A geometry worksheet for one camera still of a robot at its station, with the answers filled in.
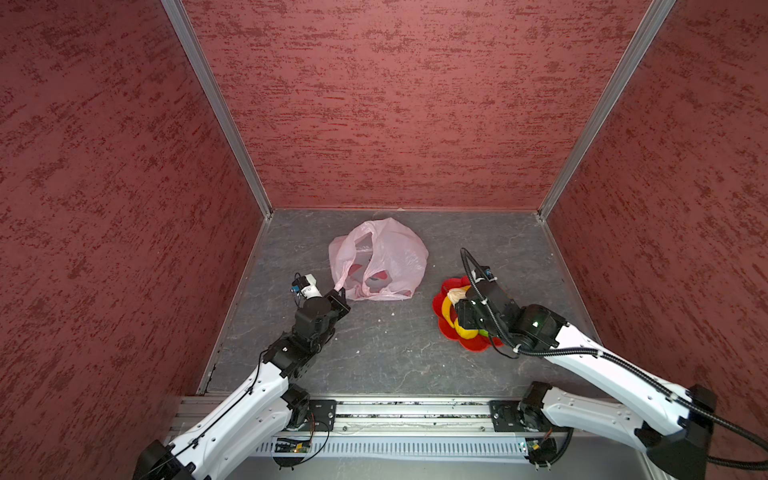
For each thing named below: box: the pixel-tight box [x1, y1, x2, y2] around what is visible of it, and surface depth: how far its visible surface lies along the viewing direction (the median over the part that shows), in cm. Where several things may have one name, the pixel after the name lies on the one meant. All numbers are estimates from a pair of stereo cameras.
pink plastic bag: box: [328, 218, 429, 301], surface depth 94 cm
